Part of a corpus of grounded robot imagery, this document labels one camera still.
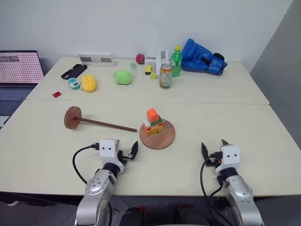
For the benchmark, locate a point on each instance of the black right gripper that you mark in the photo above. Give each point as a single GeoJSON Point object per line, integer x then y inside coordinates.
{"type": "Point", "coordinates": [213, 160]}

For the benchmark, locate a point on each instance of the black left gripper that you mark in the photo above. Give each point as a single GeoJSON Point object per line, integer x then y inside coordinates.
{"type": "Point", "coordinates": [122, 155]}

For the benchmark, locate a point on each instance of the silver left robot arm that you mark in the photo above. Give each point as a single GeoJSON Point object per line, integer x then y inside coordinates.
{"type": "Point", "coordinates": [98, 188]}

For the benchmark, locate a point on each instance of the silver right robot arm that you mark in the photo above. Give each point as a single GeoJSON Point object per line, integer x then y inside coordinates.
{"type": "Point", "coordinates": [240, 190]}

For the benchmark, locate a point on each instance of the wooden stand with rod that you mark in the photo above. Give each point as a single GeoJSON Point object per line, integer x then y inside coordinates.
{"type": "Point", "coordinates": [73, 117]}

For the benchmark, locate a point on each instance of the colourful toy brick stack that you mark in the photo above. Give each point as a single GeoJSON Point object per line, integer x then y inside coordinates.
{"type": "Point", "coordinates": [154, 127]}

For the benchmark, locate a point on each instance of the round wooden base disc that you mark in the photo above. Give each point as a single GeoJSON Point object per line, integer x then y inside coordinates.
{"type": "Point", "coordinates": [163, 140]}

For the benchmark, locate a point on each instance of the orange rounded toy block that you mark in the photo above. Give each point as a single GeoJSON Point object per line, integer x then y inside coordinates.
{"type": "Point", "coordinates": [152, 115]}

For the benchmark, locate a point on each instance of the dark rounded shape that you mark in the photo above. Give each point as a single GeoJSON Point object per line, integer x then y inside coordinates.
{"type": "Point", "coordinates": [134, 217]}
{"type": "Point", "coordinates": [189, 215]}

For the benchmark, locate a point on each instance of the green plush toy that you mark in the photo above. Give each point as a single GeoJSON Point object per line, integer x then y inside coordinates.
{"type": "Point", "coordinates": [122, 77]}

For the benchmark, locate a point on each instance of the small yellow-green cube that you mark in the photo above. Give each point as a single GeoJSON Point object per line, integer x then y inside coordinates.
{"type": "Point", "coordinates": [153, 75]}

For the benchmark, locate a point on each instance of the orange drink can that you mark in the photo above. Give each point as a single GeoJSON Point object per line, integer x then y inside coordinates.
{"type": "Point", "coordinates": [166, 76]}

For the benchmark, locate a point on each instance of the small clear plastic cup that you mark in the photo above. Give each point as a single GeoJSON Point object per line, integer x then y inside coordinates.
{"type": "Point", "coordinates": [133, 70]}

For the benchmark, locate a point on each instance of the yellow plush toy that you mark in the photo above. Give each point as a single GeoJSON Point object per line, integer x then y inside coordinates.
{"type": "Point", "coordinates": [88, 83]}

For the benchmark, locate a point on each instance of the yellow and black toy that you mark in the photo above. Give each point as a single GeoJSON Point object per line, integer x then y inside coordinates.
{"type": "Point", "coordinates": [148, 70]}

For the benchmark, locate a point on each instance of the blue boxing glove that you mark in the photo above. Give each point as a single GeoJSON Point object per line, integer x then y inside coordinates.
{"type": "Point", "coordinates": [203, 57]}

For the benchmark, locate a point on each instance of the teal and white timer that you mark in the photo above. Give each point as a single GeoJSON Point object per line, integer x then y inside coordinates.
{"type": "Point", "coordinates": [73, 83]}

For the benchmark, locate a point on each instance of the dark red ball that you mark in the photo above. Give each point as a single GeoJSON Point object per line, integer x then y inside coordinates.
{"type": "Point", "coordinates": [140, 58]}

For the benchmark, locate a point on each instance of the small white flat box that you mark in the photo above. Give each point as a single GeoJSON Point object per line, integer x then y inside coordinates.
{"type": "Point", "coordinates": [150, 59]}

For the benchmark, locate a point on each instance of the green plastic bottle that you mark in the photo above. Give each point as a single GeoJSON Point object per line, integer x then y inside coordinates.
{"type": "Point", "coordinates": [176, 61]}

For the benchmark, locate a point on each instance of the white carton with grey print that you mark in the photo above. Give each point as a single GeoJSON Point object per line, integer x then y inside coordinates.
{"type": "Point", "coordinates": [162, 58]}

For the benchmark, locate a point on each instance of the small red flat piece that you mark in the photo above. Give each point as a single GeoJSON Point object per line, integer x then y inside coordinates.
{"type": "Point", "coordinates": [56, 94]}

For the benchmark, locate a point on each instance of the white rectangular box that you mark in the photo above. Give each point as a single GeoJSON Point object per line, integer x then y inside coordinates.
{"type": "Point", "coordinates": [96, 60]}

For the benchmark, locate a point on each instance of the black phone case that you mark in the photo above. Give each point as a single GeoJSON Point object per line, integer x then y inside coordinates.
{"type": "Point", "coordinates": [74, 71]}

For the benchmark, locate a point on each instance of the open laptop computer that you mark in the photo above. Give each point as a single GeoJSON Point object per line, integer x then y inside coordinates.
{"type": "Point", "coordinates": [18, 68]}

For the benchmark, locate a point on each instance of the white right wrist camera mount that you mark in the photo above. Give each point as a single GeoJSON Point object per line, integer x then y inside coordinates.
{"type": "Point", "coordinates": [230, 154]}

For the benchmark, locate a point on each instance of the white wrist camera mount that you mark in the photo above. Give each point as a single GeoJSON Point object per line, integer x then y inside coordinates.
{"type": "Point", "coordinates": [230, 154]}
{"type": "Point", "coordinates": [107, 149]}

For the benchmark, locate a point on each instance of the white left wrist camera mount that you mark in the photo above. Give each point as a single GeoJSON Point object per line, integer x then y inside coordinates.
{"type": "Point", "coordinates": [107, 149]}

